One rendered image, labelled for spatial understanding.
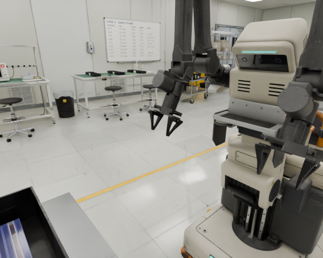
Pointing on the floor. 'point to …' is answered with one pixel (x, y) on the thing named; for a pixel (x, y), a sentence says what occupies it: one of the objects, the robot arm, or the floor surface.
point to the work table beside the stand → (76, 229)
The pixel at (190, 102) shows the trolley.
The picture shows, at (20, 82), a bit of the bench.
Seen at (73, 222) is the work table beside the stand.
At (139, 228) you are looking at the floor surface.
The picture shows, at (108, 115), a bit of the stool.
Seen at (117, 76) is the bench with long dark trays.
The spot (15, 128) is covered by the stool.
